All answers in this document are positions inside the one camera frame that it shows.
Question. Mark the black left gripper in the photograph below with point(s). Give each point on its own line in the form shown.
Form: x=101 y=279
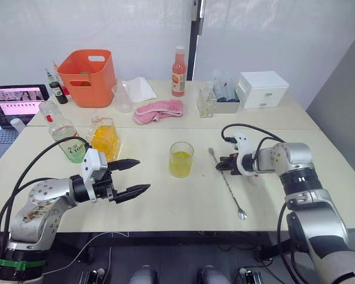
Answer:
x=104 y=185

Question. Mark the grey storage box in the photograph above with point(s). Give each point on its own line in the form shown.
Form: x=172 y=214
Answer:
x=225 y=107

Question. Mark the pink towel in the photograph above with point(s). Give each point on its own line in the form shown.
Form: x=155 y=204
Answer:
x=159 y=111

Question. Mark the square bottle with orange liquid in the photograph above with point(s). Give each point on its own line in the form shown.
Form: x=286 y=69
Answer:
x=105 y=142

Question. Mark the clear bottle green label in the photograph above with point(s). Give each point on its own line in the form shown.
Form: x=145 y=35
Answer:
x=66 y=136

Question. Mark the orange plastic bucket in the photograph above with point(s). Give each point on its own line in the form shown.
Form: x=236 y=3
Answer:
x=87 y=85

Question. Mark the small square glass bottle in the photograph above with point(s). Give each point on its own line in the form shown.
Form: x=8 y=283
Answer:
x=205 y=106

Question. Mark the red dropper bottle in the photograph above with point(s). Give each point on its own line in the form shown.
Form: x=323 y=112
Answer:
x=58 y=75

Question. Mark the open laptop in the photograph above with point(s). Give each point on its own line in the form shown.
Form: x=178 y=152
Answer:
x=14 y=102

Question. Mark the black table frame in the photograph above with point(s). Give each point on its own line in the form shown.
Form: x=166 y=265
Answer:
x=180 y=238

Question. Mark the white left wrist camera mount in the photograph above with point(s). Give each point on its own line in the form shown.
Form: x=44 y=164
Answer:
x=92 y=161

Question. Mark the clear plastic measuring cup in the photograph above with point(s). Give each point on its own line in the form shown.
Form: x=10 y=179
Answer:
x=123 y=99

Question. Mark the long metal bar spoon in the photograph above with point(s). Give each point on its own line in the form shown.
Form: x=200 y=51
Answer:
x=229 y=185

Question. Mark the white cylindrical cap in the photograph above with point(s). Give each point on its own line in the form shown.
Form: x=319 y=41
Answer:
x=18 y=124

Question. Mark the pink juice bottle white cap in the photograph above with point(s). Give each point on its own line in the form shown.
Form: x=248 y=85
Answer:
x=178 y=80

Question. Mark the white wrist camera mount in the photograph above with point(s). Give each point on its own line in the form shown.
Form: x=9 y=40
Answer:
x=242 y=146
x=92 y=161

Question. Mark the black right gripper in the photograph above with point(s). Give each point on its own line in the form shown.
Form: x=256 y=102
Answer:
x=231 y=164

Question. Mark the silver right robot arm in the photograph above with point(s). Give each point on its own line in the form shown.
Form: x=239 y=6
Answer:
x=310 y=207

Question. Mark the ribbed glass with yellow liquid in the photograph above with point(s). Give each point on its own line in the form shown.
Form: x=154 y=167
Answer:
x=181 y=162

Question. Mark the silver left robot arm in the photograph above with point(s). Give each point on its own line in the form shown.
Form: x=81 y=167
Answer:
x=44 y=195

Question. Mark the white drawer box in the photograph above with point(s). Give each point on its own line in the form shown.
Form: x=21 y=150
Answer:
x=264 y=91

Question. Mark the white paper tissue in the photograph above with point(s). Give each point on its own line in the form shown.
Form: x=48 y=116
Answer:
x=142 y=88

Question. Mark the dark dropper bottle green label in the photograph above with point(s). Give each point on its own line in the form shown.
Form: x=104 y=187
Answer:
x=59 y=93

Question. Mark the dark rounded shape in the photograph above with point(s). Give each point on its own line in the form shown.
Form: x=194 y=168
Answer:
x=143 y=275

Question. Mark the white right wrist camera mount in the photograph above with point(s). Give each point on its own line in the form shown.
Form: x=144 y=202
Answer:
x=242 y=146

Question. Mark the black vertical pole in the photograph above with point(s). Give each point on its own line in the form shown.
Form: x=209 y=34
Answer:
x=195 y=44

